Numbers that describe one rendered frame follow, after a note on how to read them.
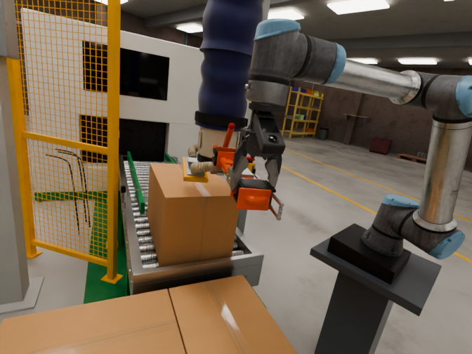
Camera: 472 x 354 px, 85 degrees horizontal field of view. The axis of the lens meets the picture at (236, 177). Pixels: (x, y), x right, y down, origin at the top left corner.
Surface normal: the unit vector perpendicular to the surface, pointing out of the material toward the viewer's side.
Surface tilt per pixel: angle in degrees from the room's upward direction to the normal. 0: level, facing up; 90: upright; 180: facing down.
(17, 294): 90
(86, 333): 0
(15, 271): 90
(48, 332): 0
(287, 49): 89
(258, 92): 90
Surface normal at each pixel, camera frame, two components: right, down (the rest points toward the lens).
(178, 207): 0.40, 0.32
